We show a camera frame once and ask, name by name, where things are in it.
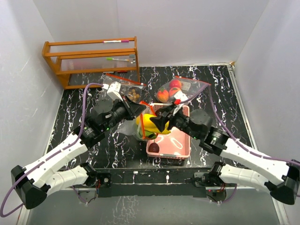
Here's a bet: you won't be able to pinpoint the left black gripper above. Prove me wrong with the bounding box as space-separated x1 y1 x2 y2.
102 95 146 132

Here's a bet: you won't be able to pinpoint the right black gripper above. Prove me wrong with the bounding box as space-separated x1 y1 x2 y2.
150 105 200 141

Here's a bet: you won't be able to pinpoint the yellow bananas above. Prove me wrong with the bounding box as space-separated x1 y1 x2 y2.
142 113 171 135

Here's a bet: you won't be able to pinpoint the longan bunch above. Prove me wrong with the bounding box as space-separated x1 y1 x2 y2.
126 88 141 102

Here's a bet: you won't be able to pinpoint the green cucumber leaf vegetable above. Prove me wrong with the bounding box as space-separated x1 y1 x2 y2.
142 130 157 140

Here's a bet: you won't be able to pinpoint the orange peach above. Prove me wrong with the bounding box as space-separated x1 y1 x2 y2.
169 87 181 98
157 88 169 103

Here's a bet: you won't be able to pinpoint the clear zip bag orange zipper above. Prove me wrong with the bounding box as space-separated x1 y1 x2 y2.
155 76 210 104

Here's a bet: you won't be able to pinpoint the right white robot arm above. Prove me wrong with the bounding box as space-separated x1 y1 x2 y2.
150 105 300 205

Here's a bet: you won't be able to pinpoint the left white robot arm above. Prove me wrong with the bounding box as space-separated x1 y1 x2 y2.
11 96 146 209

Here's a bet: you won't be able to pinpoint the pink plastic basket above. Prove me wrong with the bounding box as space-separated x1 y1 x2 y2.
146 103 191 158

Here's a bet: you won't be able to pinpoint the purple passion fruit front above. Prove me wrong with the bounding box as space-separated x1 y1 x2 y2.
148 142 160 153

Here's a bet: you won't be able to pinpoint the green marker pen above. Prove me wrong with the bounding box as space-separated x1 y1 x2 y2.
106 57 130 62

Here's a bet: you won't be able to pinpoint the pink white marker pen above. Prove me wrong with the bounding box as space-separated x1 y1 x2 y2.
103 39 129 44

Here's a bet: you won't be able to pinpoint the wooden shelf rack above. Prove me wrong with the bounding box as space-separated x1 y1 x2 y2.
42 37 141 90

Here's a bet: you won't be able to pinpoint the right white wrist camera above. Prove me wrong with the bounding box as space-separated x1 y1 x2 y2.
173 91 188 110

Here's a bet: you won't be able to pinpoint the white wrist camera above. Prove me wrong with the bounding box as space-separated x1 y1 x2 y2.
102 82 123 101
173 91 188 110

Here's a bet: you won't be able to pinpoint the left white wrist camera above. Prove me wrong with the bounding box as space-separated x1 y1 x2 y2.
102 82 123 101

